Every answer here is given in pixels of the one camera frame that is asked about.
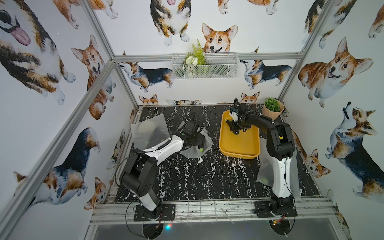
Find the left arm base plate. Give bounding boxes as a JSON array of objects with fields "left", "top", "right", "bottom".
[{"left": 134, "top": 204, "right": 176, "bottom": 222}]

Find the yellow plastic tray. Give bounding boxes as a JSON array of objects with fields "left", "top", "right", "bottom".
[{"left": 219, "top": 111, "right": 261, "bottom": 160}]

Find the aluminium frame post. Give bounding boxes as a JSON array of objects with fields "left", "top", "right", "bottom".
[{"left": 1, "top": 60, "right": 115, "bottom": 240}]

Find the pink pot green plant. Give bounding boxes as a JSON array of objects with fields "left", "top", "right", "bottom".
[{"left": 262, "top": 98, "right": 285, "bottom": 121}]

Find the white wire wall basket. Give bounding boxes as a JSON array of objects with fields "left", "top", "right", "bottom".
[{"left": 172, "top": 53, "right": 240, "bottom": 79}]

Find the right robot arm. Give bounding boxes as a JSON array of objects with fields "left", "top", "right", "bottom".
[{"left": 226, "top": 98, "right": 296, "bottom": 211}]

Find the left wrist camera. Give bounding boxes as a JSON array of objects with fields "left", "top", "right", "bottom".
[{"left": 180, "top": 112, "right": 204, "bottom": 137}]

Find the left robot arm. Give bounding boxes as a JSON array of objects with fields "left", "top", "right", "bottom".
[{"left": 119, "top": 132, "right": 209, "bottom": 213}]

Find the frosted zip-top bag front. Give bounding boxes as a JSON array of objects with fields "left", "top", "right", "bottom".
[{"left": 257, "top": 138, "right": 301, "bottom": 200}]

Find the frosted zip-top bag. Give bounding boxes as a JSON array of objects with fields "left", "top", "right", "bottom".
[
  {"left": 181, "top": 128, "right": 213, "bottom": 159},
  {"left": 257, "top": 138, "right": 301, "bottom": 200},
  {"left": 131, "top": 114, "right": 170, "bottom": 150}
]

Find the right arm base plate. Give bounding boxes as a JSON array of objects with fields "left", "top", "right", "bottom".
[{"left": 254, "top": 201, "right": 298, "bottom": 218}]

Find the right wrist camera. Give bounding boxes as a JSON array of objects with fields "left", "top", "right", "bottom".
[{"left": 230, "top": 111, "right": 239, "bottom": 122}]

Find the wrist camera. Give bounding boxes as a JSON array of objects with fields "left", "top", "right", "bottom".
[
  {"left": 230, "top": 111, "right": 239, "bottom": 122},
  {"left": 180, "top": 112, "right": 204, "bottom": 137}
]

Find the artificial fern and flower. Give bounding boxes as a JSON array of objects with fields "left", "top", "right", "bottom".
[{"left": 183, "top": 40, "right": 207, "bottom": 78}]

